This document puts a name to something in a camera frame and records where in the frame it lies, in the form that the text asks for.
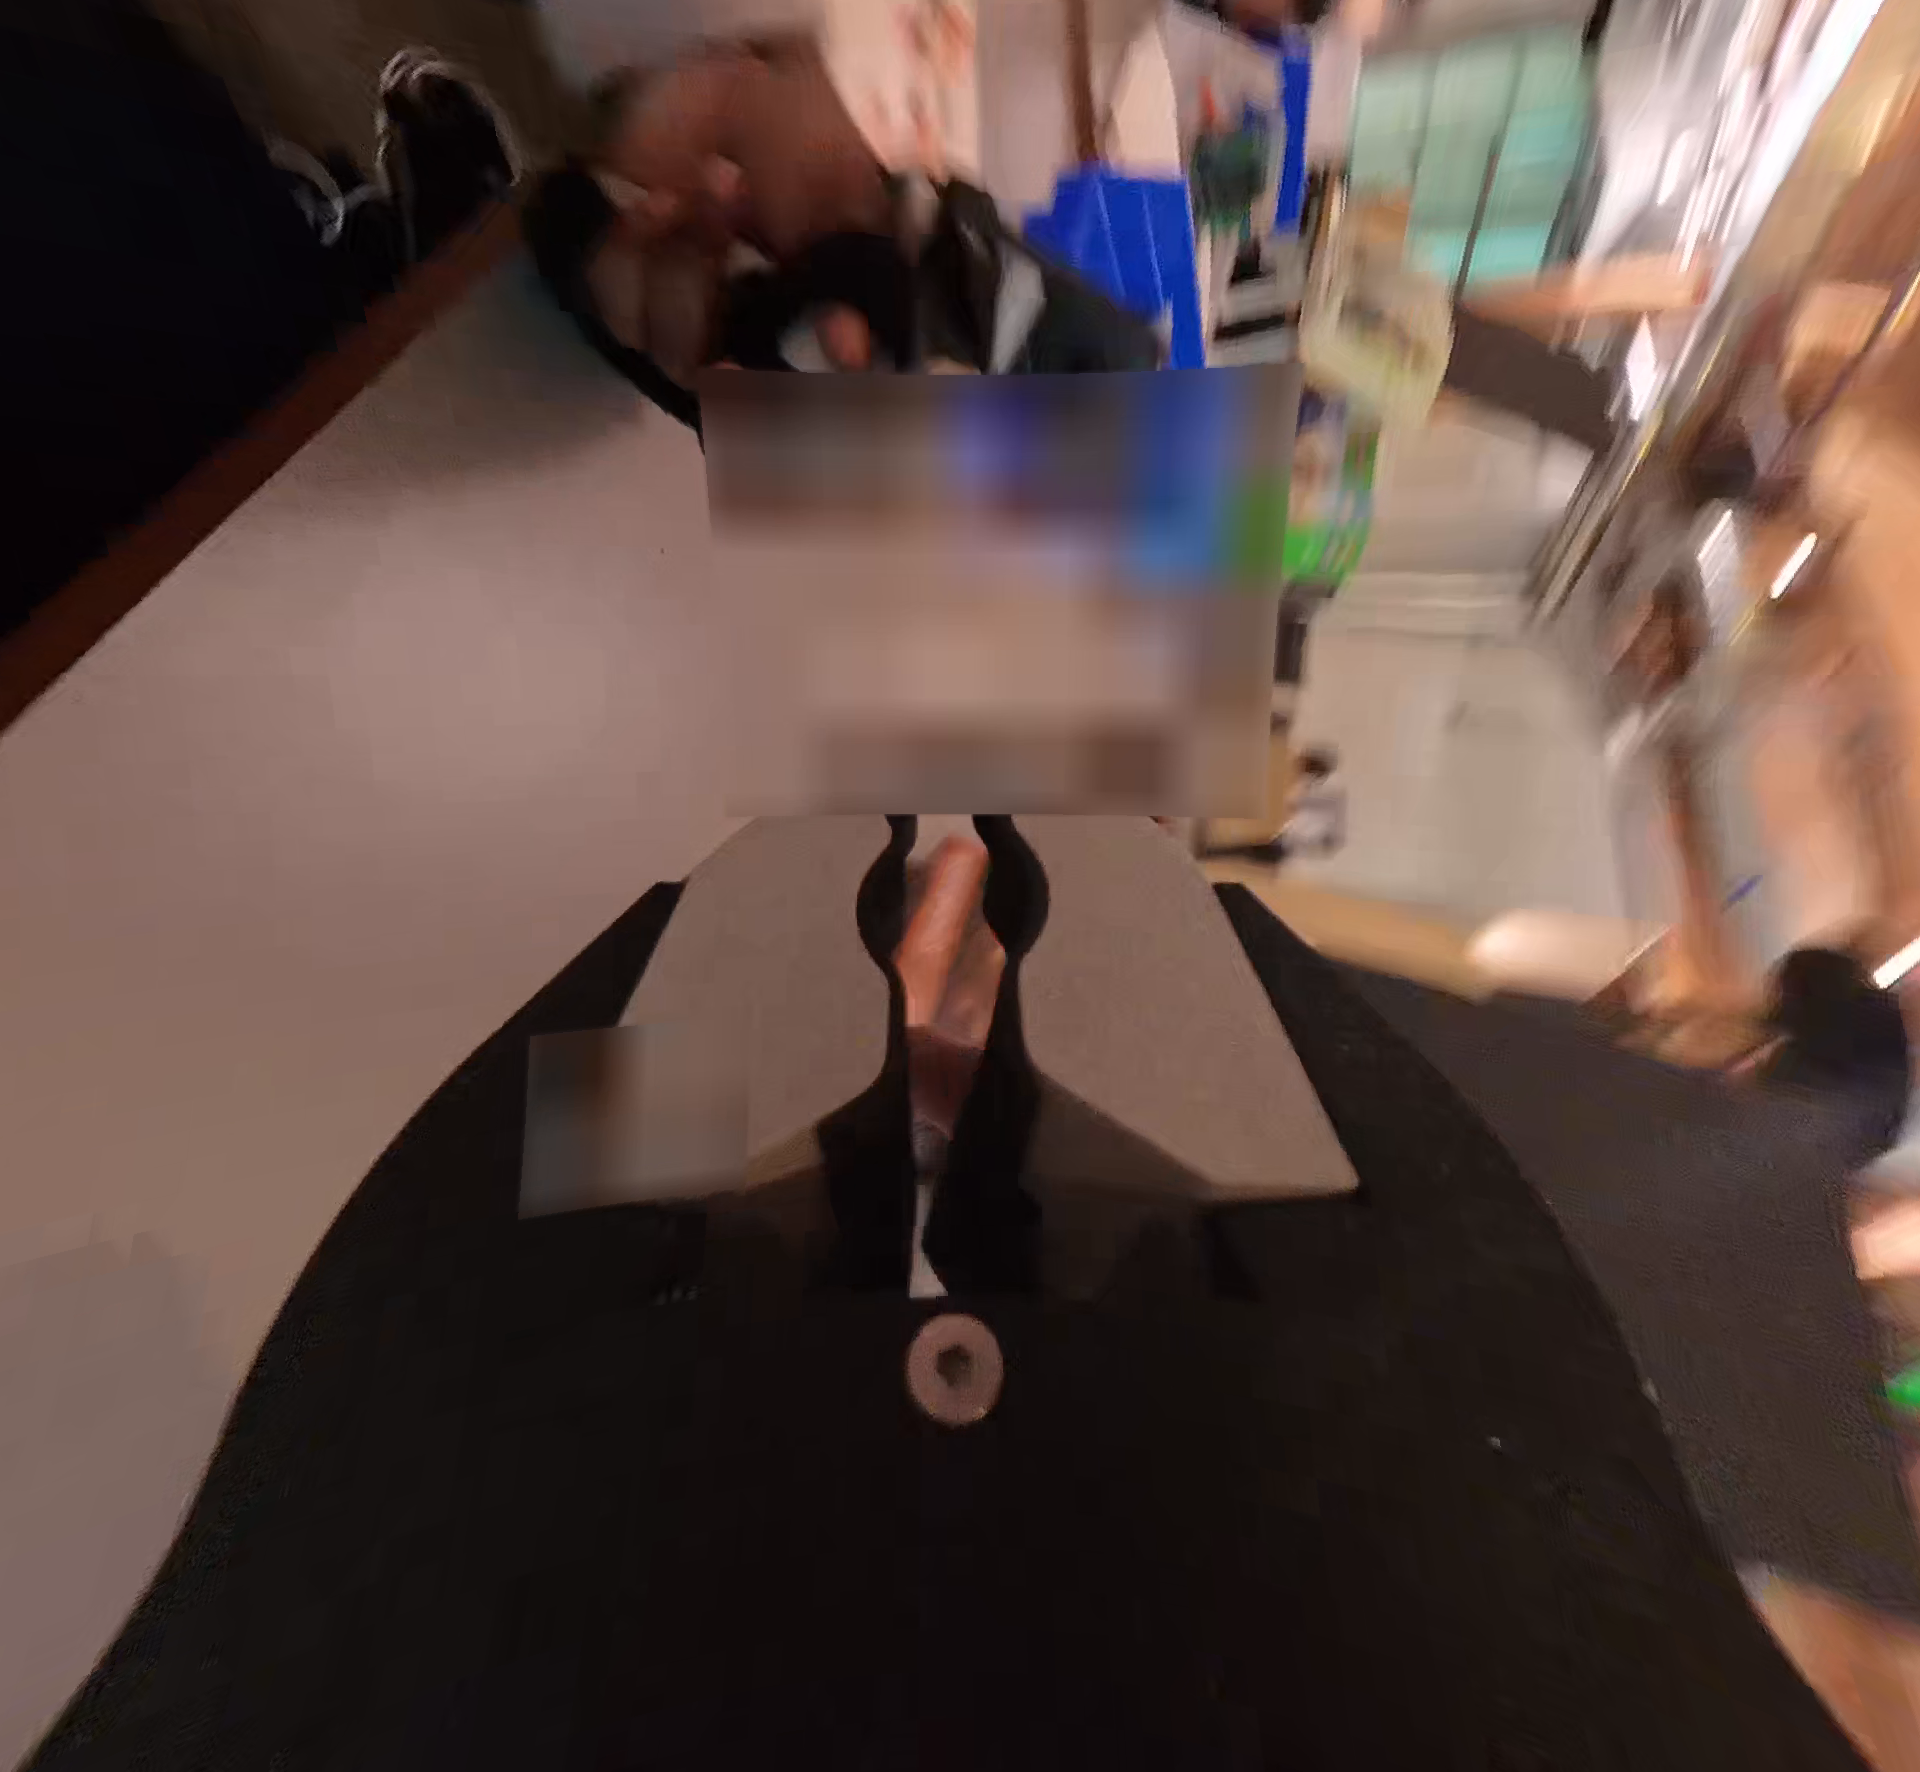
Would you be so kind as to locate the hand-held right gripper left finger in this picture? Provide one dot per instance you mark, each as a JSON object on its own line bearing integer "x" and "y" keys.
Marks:
{"x": 766, "y": 948}

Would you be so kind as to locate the green toy set box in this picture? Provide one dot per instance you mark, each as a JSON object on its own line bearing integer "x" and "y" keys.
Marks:
{"x": 1336, "y": 527}

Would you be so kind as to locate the person's left hand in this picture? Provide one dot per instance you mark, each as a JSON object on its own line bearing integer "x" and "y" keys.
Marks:
{"x": 751, "y": 139}

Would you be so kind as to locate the black slanted panel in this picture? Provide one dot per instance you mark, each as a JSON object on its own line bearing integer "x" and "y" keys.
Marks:
{"x": 1533, "y": 378}

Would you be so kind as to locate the propped illustrated booklet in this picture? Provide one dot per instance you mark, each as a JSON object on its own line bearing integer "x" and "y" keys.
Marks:
{"x": 1381, "y": 334}

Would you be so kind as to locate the person's dark trousers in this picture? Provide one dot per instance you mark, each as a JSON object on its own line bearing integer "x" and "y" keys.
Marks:
{"x": 120, "y": 227}

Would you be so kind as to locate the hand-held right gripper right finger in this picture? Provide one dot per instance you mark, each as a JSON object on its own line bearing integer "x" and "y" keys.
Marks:
{"x": 1174, "y": 1023}

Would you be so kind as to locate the grey desk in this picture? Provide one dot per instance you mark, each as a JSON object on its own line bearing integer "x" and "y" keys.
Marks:
{"x": 298, "y": 751}

